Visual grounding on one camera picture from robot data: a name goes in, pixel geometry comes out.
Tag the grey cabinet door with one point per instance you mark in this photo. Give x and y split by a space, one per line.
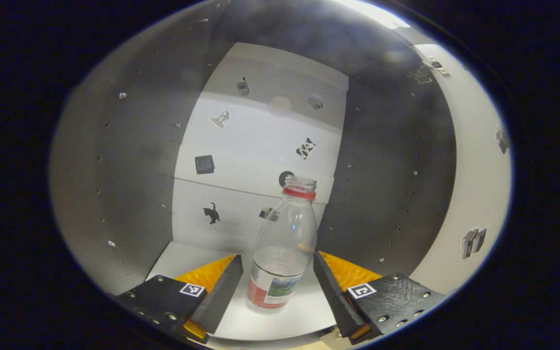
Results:
474 184

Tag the dark grey cabinet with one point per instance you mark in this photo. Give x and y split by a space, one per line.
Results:
129 170

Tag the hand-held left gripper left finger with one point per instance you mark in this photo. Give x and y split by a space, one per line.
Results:
219 299

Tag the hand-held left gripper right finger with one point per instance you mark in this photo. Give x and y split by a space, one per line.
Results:
333 296

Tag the clear plastic bottle red label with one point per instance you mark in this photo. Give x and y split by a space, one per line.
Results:
280 272

